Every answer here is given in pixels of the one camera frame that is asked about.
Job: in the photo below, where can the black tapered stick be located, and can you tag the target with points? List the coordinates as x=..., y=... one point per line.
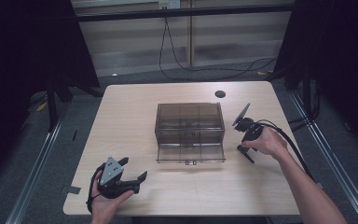
x=246, y=155

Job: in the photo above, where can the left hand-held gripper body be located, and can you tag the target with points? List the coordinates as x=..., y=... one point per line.
x=111, y=171

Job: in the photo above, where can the small black floor strip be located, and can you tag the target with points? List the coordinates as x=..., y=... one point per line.
x=74, y=135

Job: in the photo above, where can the smoky transparent drawer cabinet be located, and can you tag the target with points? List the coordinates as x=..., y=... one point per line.
x=189, y=116

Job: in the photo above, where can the aluminium floor rail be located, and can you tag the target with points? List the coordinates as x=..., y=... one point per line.
x=338, y=168
x=34, y=174

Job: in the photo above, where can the person's right hand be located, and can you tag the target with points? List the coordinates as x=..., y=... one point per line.
x=268, y=143

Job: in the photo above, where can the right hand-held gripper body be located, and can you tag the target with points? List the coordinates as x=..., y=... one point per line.
x=251, y=129

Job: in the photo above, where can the black metal stand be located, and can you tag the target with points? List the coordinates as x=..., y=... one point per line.
x=307, y=93
x=52, y=105

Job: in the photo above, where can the black curtain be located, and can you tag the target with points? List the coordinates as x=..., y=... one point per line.
x=338, y=46
x=28, y=46

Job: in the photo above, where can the white wall outlet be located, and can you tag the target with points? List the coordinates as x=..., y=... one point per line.
x=169, y=3

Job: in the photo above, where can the black round table grommet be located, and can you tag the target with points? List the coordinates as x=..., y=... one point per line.
x=220, y=94

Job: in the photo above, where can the smoky transparent plastic drawer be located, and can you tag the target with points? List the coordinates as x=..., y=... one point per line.
x=174, y=154
x=171, y=132

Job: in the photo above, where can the small yellow tape piece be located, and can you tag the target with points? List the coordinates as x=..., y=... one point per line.
x=261, y=73

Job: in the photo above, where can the grey tape piece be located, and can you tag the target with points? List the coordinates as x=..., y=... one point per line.
x=73, y=189

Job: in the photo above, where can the black horizontal bar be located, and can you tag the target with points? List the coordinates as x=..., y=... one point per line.
x=183, y=13

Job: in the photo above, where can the person's left hand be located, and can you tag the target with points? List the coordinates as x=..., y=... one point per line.
x=104, y=205

